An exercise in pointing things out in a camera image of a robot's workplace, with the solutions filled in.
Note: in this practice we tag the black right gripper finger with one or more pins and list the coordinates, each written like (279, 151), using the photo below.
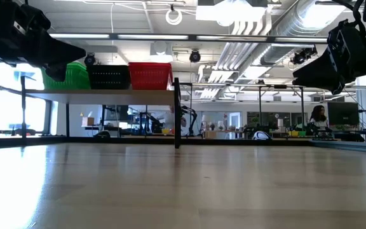
(319, 74)

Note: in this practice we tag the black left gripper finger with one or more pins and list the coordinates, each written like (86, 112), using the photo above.
(57, 72)
(62, 52)

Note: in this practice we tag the black round fixture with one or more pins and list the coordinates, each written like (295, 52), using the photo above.
(194, 56)
(303, 55)
(89, 59)

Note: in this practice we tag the person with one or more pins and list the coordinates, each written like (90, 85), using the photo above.
(319, 117)

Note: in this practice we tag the black monitor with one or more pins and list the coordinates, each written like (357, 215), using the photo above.
(342, 113)

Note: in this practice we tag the cardboard box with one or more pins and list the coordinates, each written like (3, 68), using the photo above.
(87, 121)

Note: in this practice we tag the green bin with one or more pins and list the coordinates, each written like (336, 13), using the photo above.
(302, 134)

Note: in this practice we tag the yellow bin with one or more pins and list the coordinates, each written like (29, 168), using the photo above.
(293, 133)

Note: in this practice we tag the white and blue round object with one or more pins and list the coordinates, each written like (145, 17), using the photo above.
(260, 135)

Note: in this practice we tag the black bar with light strips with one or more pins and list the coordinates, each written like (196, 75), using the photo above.
(192, 37)

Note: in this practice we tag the silver ventilation duct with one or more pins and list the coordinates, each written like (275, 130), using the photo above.
(297, 25)

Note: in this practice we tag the wooden shelf with black frame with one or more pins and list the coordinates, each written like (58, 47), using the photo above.
(106, 97)

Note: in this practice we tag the black background frame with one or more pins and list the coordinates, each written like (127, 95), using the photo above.
(259, 108)

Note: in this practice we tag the black aluminium rig frame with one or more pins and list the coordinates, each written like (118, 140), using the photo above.
(106, 140)

